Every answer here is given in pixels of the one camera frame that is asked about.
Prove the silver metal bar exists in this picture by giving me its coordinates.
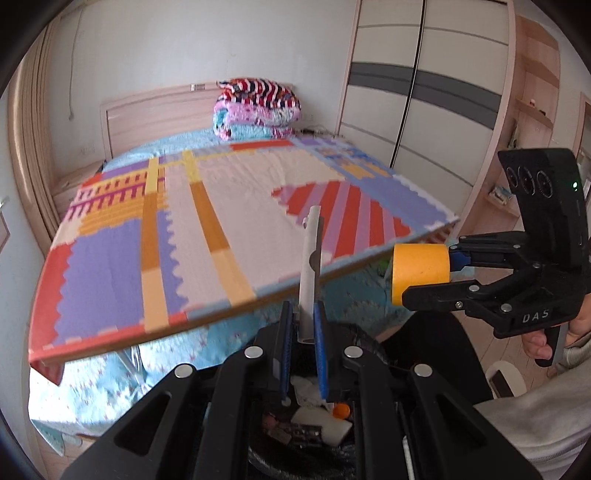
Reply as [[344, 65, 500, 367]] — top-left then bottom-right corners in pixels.
[[298, 206, 324, 344]]

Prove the white sliding door wardrobe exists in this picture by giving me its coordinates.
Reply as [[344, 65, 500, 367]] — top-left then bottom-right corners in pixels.
[[335, 0, 515, 232]]

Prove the light blue bed quilt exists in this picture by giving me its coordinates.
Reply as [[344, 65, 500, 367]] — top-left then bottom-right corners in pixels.
[[28, 127, 416, 457]]

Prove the white tissue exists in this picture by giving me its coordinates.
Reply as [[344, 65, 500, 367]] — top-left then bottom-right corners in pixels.
[[291, 376, 324, 407]]

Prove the folded pink floral quilt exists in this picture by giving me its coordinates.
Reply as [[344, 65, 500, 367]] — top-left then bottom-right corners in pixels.
[[212, 99, 303, 141]]

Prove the white slipper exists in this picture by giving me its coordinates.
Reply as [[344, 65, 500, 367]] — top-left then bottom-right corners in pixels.
[[485, 361, 527, 400]]

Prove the person's grey clothing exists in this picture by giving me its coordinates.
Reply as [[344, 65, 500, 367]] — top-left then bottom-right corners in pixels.
[[473, 364, 591, 480]]

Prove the person's right forearm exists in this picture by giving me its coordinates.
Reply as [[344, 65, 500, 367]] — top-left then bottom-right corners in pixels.
[[554, 332, 591, 376]]

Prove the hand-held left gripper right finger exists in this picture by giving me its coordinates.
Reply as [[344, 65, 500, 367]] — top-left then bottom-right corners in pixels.
[[314, 302, 544, 480]]

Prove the striped pillow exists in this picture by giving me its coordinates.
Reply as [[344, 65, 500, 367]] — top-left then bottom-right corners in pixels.
[[217, 78, 301, 112]]

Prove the person's right hand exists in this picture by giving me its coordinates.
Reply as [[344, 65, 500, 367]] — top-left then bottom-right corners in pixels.
[[522, 302, 591, 361]]

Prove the wooden headboard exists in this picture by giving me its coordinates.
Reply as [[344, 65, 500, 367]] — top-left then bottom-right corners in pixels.
[[100, 83, 296, 160]]

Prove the beige curtain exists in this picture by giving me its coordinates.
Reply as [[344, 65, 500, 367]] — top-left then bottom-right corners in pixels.
[[7, 28, 61, 245]]

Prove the wooden nightstand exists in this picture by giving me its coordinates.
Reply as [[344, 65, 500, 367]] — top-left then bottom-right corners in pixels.
[[51, 159, 105, 222]]

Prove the yellow tape roll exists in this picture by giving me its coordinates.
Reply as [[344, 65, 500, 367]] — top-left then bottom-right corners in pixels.
[[392, 243, 451, 306]]

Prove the colourful patterned foam mat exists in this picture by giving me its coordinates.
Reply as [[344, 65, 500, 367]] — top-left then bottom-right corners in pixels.
[[28, 138, 460, 386]]

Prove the wooden wall shelf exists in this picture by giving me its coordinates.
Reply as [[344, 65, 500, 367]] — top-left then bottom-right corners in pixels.
[[482, 14, 561, 222]]

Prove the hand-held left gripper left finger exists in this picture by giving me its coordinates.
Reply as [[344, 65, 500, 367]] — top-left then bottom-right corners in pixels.
[[60, 300, 294, 480]]

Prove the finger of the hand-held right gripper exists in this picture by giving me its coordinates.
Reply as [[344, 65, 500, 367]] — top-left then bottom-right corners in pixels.
[[401, 262, 546, 325], [445, 231, 542, 273]]

